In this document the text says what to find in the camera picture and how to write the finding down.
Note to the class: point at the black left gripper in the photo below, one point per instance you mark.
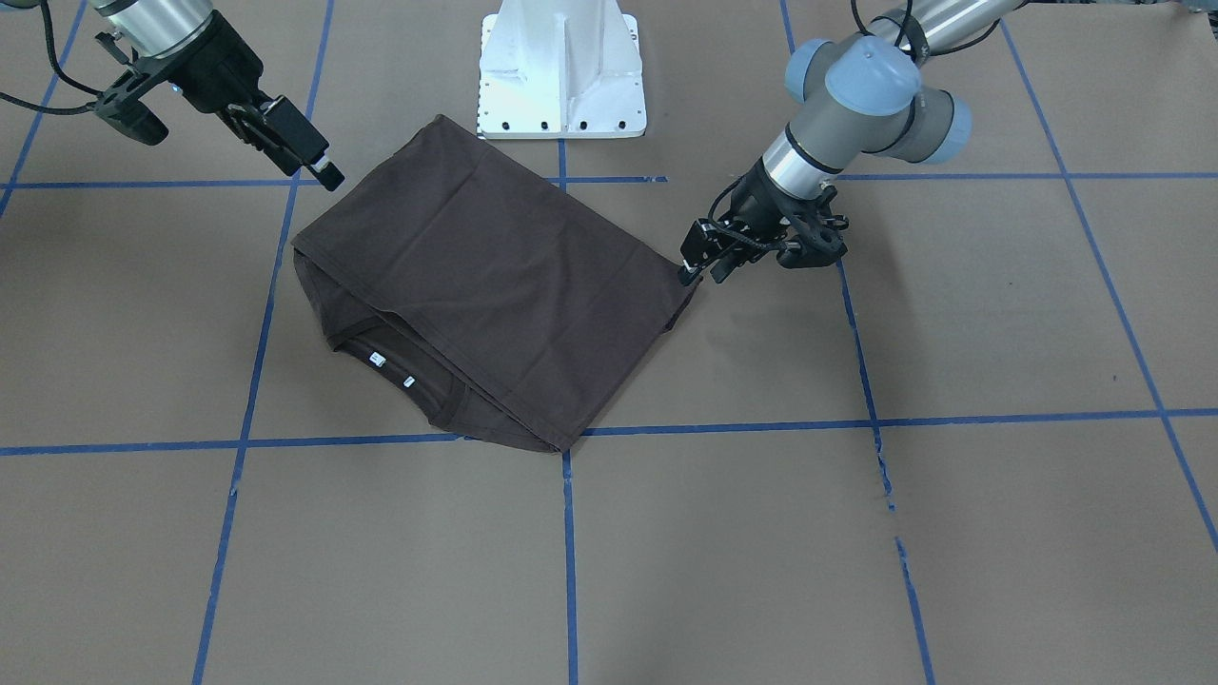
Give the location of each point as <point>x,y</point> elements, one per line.
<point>764,201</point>

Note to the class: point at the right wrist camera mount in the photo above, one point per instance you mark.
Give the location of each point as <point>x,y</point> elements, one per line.
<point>120,105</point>

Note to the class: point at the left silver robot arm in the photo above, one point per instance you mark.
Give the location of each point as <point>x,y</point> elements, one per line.
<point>863,95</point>

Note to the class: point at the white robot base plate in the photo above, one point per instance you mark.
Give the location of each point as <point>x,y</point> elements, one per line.
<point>560,70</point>

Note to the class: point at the dark brown t-shirt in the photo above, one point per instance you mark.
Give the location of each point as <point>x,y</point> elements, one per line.
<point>502,307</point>

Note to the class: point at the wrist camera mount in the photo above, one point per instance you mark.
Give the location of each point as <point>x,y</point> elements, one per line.
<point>120,105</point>
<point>817,241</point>

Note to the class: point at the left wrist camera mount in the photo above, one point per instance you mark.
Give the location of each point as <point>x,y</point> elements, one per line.
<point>817,241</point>

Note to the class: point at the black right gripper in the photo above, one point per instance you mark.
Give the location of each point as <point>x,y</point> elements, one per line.
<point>211,67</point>

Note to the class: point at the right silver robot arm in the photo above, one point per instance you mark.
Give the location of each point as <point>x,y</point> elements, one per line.
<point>160,29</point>

